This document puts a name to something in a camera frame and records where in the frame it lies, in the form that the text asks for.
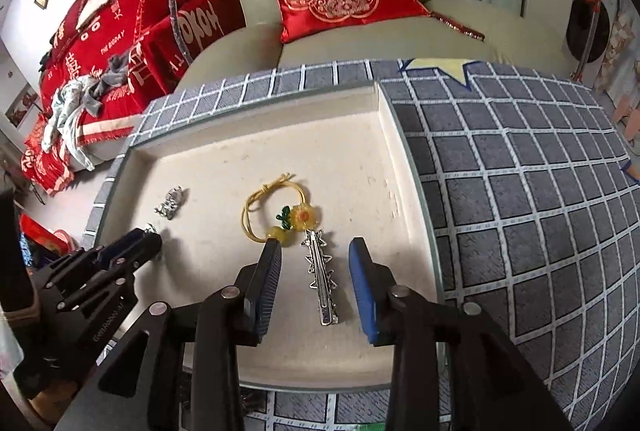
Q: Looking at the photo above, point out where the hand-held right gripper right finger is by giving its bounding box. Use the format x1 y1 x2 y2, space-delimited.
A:
348 237 577 431

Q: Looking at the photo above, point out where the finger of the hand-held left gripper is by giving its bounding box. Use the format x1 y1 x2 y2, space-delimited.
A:
52 247 163 313
31 228 163 297

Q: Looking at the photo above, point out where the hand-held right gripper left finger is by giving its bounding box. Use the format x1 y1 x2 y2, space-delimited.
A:
52 238 284 431

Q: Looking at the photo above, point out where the silver spiked hair clip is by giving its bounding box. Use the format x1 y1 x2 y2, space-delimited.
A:
299 228 347 328

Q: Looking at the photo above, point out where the yellow sunflower hair tie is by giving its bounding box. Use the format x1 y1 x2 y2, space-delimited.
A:
242 172 322 246

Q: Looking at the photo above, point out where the grey jewelry tray beige lining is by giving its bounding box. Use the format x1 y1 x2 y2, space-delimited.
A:
92 81 447 394

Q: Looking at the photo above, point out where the silver rhinestone brooch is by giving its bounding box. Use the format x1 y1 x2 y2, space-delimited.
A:
154 186 189 221

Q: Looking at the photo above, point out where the red gift box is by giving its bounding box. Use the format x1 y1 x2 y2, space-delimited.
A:
20 214 84 263

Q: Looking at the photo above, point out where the beige sofa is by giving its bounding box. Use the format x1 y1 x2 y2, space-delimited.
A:
69 118 143 173

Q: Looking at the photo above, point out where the white light blue garment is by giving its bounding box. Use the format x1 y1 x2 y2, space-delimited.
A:
42 76 105 172

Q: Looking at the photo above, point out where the grey garment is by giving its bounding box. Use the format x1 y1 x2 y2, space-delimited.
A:
82 54 134 117

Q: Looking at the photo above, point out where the grey grid pattern cloth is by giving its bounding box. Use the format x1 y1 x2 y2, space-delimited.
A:
82 58 640 431

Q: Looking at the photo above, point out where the red covered sofa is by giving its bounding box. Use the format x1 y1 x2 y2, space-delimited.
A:
20 0 248 195

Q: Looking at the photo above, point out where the red velvet lettered cushion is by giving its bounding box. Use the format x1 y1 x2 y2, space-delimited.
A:
141 4 247 95

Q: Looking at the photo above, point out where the red velvet tasselled cushion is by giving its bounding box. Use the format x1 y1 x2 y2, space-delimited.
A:
137 0 217 43

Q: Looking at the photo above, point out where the red tasselled strip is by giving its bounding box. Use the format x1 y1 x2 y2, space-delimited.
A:
430 11 487 43

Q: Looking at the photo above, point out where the white washing machine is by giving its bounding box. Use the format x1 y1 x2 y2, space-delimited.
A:
565 0 622 85

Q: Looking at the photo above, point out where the red ribboned stick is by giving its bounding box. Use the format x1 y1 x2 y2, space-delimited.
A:
572 0 607 82

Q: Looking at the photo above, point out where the beige patterned decoration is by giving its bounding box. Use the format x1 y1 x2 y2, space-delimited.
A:
592 6 640 98

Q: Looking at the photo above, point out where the unframed wall photo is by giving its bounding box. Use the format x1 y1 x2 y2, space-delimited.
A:
6 84 42 130

